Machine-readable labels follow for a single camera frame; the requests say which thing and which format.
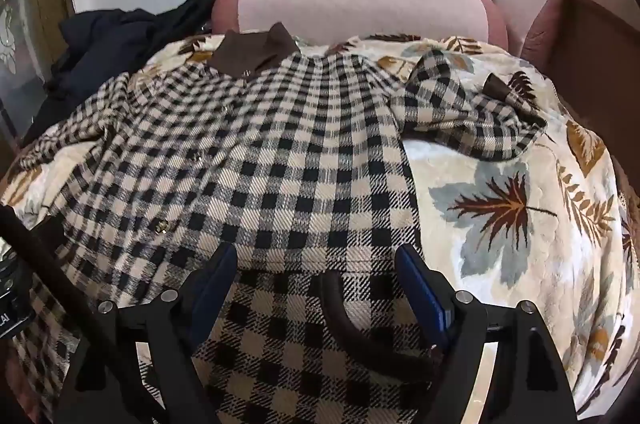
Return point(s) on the brown wooden headboard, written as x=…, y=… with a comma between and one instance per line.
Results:
x=595, y=67

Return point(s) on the black cream checked coat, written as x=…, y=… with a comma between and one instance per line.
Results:
x=298, y=164

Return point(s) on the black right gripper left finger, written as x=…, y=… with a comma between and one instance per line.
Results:
x=138, y=368

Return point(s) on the dark navy garment pile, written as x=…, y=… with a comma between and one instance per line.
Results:
x=102, y=44

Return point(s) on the long pink bolster pillow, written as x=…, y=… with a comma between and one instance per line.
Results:
x=333, y=21

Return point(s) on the leaf-print fleece blanket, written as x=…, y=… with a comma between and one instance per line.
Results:
x=554, y=225

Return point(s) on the wooden door with glass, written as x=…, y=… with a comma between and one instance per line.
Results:
x=30, y=43

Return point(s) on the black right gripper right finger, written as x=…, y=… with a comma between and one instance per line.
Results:
x=527, y=383

